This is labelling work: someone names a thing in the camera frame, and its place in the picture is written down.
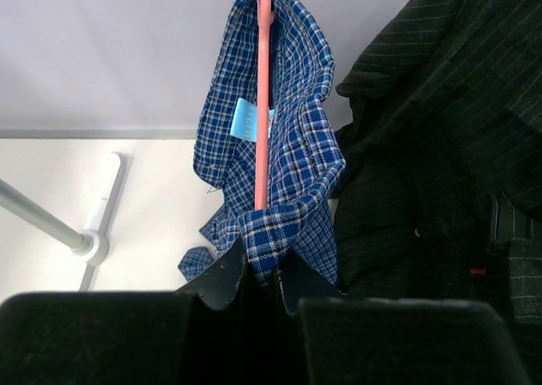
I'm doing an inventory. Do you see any black striped shirt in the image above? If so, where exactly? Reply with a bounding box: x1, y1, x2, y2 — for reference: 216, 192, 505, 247
333, 0, 541, 384

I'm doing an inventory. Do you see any silver clothes rack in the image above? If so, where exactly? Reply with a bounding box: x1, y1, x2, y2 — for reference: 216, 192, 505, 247
1, 152, 127, 292

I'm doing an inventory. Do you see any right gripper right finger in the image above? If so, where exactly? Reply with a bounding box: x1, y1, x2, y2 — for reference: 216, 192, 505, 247
274, 253, 531, 384

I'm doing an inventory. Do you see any pink wire hanger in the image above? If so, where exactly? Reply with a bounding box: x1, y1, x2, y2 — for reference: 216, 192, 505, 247
254, 0, 274, 210

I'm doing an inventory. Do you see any blue plaid shirt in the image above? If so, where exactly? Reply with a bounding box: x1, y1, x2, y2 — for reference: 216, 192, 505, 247
179, 0, 346, 286

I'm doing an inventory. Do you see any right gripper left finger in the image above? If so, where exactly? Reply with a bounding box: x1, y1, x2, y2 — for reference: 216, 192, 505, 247
1, 241, 248, 384

